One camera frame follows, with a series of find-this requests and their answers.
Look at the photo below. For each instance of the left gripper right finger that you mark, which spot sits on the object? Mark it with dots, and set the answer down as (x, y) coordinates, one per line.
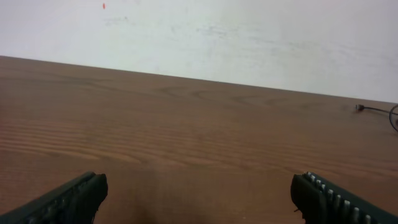
(322, 202)

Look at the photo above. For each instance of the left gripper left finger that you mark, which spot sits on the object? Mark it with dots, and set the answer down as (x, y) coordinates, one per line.
(77, 201)

